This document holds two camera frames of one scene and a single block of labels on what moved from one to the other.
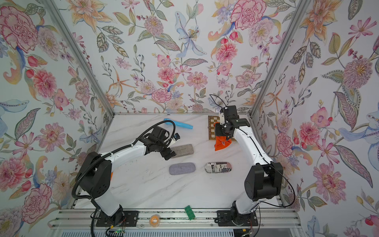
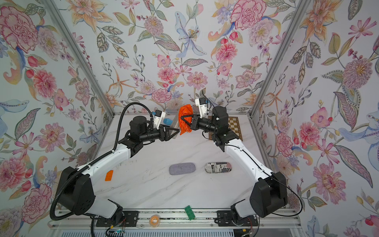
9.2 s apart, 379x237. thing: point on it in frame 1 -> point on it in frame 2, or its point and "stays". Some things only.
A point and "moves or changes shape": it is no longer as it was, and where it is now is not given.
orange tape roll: x=154 y=220 stays
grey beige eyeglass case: x=182 y=150 -> x=175 y=122
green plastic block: x=189 y=212 stays
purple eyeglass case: x=182 y=168 stays
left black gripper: x=165 y=154 -> x=163 y=133
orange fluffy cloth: x=221 y=142 moves or changes shape
